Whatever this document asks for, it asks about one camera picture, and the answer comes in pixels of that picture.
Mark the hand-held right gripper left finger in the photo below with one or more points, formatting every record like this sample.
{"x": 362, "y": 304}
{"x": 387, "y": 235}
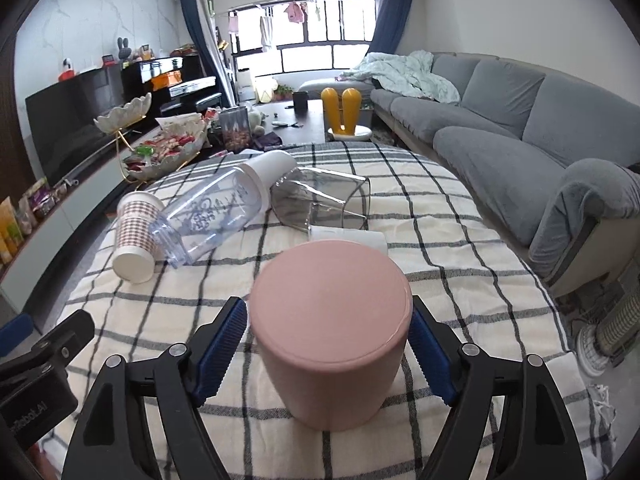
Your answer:
{"x": 222, "y": 350}

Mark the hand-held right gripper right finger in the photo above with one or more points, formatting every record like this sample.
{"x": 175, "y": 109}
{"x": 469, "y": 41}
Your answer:
{"x": 432, "y": 360}

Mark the pink cup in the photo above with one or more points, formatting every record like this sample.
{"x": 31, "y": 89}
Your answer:
{"x": 330, "y": 330}

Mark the white cup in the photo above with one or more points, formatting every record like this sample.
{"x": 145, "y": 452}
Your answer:
{"x": 360, "y": 238}

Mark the checked paper cup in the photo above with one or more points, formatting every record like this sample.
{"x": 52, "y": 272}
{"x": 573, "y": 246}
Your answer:
{"x": 132, "y": 230}

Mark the grey transparent cup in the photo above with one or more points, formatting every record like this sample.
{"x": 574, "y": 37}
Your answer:
{"x": 320, "y": 195}

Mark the black cup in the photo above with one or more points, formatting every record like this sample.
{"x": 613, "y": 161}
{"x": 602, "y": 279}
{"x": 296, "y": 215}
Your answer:
{"x": 301, "y": 101}

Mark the checked blanket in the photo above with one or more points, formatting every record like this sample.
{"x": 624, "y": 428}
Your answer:
{"x": 450, "y": 240}

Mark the clear plastic bottle white lid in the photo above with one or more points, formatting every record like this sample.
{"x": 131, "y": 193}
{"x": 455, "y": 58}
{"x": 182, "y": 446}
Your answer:
{"x": 215, "y": 205}

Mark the row of snack packets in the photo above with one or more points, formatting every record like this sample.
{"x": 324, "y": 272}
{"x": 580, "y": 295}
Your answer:
{"x": 20, "y": 220}

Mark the white television cabinet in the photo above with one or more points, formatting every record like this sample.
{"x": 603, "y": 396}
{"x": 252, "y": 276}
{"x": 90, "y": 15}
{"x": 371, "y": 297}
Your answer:
{"x": 75, "y": 210}

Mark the white tiered snack tray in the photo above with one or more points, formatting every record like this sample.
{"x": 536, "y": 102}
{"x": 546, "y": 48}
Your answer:
{"x": 170, "y": 147}

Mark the clear jar of nuts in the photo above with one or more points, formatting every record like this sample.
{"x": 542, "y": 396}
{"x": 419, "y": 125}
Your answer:
{"x": 234, "y": 130}

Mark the dark coffee table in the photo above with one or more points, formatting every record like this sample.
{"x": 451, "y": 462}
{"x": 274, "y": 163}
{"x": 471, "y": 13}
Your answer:
{"x": 305, "y": 127}

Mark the grey sofa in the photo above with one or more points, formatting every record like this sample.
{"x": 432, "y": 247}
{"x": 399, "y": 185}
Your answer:
{"x": 500, "y": 110}

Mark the yellow rabbit-ear stool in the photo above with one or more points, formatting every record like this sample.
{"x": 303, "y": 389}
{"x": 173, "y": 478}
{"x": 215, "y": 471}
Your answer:
{"x": 350, "y": 107}

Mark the white air purifier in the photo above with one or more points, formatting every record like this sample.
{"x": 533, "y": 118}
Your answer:
{"x": 245, "y": 85}

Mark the black television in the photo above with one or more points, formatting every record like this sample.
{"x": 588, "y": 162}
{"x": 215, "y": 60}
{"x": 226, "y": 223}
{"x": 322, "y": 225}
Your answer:
{"x": 70, "y": 120}

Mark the orange box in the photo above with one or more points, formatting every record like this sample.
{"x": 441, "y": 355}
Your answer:
{"x": 167, "y": 80}

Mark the black piano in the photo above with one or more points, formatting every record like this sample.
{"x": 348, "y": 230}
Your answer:
{"x": 150, "y": 82}

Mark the light green blanket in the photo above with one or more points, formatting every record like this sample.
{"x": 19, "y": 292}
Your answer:
{"x": 405, "y": 72}

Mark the blue and grey curtain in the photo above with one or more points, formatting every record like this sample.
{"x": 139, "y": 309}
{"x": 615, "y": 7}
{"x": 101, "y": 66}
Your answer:
{"x": 202, "y": 35}

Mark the grey rabbit figure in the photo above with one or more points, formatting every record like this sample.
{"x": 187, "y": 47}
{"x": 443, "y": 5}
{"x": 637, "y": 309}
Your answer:
{"x": 123, "y": 50}

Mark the pink hanging garment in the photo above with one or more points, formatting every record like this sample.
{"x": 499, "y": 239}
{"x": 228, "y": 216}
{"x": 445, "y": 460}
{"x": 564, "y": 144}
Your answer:
{"x": 295, "y": 12}

